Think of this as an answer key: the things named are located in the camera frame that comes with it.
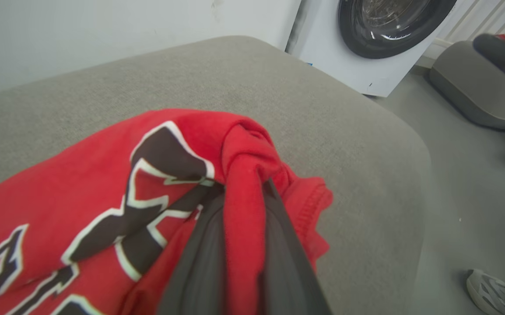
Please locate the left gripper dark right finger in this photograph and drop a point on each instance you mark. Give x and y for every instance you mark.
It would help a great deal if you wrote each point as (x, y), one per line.
(285, 267)

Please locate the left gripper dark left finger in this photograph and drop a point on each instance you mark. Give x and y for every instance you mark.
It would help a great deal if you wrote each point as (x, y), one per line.
(204, 262)

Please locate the red baseball jersey white sleeves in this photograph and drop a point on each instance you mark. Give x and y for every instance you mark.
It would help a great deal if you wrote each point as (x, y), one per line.
(82, 175)

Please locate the grey rounded floor unit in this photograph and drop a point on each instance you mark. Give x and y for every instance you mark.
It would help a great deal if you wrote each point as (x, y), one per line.
(475, 87)

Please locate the grey fabric sofa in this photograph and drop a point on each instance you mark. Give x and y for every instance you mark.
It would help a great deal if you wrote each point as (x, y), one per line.
(322, 131)

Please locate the dark round washing machine door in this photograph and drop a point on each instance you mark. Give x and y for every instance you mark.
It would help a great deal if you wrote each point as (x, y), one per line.
(352, 39)

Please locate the white washing machine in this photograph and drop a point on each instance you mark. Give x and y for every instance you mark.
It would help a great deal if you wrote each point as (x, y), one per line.
(335, 57)

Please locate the grey sneaker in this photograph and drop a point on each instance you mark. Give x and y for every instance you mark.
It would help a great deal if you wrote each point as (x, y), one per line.
(491, 293)

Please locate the white ribbed wall panel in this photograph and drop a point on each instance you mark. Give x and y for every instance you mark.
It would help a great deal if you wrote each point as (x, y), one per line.
(489, 19)

